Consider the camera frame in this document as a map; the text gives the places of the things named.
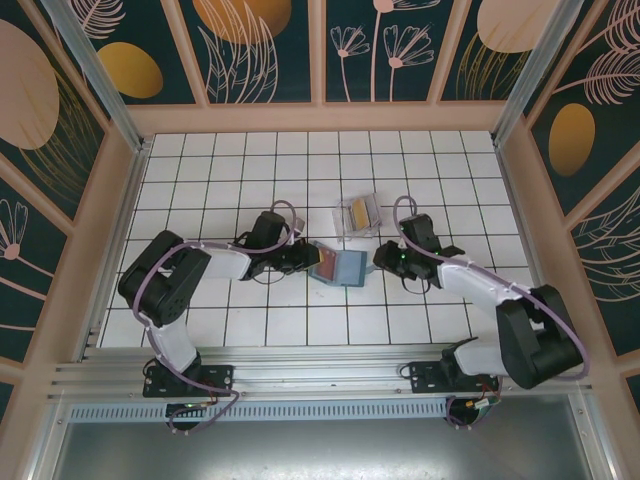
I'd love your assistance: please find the clear plastic card box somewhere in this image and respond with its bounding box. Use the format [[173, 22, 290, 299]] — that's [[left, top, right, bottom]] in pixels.
[[330, 189, 384, 245]]

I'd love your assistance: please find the blue leather card holder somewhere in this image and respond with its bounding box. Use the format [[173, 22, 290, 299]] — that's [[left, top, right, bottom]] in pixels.
[[305, 241, 375, 290]]

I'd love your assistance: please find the red credit card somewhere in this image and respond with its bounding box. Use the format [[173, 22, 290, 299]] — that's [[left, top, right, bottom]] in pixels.
[[310, 247, 340, 280]]

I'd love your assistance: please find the grey metal panel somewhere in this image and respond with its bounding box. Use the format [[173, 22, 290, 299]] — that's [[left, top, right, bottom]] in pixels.
[[47, 418, 609, 480]]

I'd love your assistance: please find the thin black cable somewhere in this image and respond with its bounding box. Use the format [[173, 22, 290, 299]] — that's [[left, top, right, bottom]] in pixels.
[[398, 273, 432, 297], [245, 268, 302, 287]]

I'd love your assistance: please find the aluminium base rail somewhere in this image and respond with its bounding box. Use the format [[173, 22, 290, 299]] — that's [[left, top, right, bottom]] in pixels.
[[47, 343, 595, 402]]

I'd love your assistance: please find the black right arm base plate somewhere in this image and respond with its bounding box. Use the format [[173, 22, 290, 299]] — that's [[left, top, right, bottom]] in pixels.
[[408, 360, 502, 397]]

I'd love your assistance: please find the grey slotted cable duct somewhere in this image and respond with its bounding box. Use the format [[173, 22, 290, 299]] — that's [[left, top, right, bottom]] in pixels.
[[67, 399, 452, 422]]

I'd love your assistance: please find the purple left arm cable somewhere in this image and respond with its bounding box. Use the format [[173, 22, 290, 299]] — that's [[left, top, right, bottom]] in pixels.
[[130, 199, 308, 437]]

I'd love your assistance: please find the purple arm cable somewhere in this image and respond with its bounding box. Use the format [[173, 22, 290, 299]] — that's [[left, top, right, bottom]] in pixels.
[[130, 199, 308, 437], [393, 195, 592, 432]]

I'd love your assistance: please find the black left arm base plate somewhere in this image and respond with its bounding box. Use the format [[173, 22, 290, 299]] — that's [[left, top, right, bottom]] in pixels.
[[143, 364, 236, 399]]

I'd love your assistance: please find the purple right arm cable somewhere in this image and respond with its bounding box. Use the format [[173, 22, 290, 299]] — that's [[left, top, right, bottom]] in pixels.
[[393, 195, 592, 432]]

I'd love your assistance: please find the aluminium corner post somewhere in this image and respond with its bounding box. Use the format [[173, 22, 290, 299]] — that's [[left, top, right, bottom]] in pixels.
[[491, 0, 587, 147], [39, 0, 152, 154]]

